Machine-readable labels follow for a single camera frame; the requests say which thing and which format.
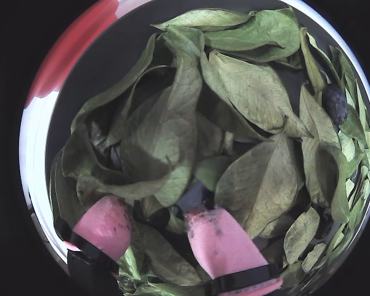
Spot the wrinkled dark blueberry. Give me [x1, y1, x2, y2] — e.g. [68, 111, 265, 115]
[321, 83, 349, 126]

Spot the tall crumpled green leaf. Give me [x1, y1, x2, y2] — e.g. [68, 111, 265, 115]
[298, 83, 343, 208]

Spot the large pointed pale leaf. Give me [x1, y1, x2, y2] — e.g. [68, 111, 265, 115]
[214, 117, 300, 240]

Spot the dark crumpled green leaf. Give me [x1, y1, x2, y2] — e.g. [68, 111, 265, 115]
[60, 123, 126, 187]

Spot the broad green leaf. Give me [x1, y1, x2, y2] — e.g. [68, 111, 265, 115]
[203, 9, 302, 63]

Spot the small pale green leaf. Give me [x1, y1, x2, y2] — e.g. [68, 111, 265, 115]
[283, 206, 321, 266]

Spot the pink padded gripper finger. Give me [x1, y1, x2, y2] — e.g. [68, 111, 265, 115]
[183, 207, 284, 296]
[54, 194, 133, 296]

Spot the curled bright green leaf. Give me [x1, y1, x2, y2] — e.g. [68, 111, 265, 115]
[329, 144, 365, 224]

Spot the long narrow green leaf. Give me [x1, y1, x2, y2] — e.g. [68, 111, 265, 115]
[70, 33, 158, 133]

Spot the long flat green leaf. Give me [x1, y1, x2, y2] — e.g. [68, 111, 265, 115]
[153, 7, 257, 32]

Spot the large pale green leaf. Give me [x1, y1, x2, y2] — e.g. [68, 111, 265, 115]
[200, 51, 314, 139]

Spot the small bright green leaf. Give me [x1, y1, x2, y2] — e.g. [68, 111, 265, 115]
[194, 155, 232, 192]

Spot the shiny metal bowl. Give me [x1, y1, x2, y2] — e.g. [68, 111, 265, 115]
[44, 0, 370, 296]

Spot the tiny pale green leaf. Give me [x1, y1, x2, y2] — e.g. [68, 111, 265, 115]
[301, 242, 327, 274]

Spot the large curled green leaf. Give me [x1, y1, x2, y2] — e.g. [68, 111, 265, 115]
[104, 26, 204, 208]

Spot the dark green flat leaf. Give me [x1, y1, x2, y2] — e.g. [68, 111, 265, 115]
[138, 224, 204, 287]

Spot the narrow folded green leaf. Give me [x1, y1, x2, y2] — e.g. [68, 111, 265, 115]
[298, 27, 327, 94]

